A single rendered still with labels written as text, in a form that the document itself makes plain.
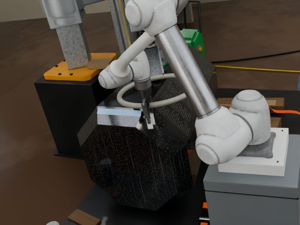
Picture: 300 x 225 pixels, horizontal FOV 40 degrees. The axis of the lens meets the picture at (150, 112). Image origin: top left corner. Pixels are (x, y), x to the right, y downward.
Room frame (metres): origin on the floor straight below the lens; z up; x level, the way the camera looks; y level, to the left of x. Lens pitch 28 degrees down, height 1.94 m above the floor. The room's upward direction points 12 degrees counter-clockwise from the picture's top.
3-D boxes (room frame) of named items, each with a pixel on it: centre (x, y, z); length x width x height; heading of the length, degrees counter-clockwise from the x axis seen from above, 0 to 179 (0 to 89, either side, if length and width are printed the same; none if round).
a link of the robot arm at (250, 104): (1.51, -0.42, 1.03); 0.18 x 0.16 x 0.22; 128
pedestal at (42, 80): (3.35, 0.50, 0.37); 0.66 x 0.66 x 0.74; 58
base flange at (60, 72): (3.35, 0.50, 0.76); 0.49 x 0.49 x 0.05; 58
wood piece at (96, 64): (3.17, 0.31, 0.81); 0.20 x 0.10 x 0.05; 66
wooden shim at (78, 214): (2.26, 0.62, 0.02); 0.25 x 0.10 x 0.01; 46
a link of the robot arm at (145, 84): (1.99, 0.00, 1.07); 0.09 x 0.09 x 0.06
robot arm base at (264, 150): (1.54, -0.44, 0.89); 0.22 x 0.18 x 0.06; 154
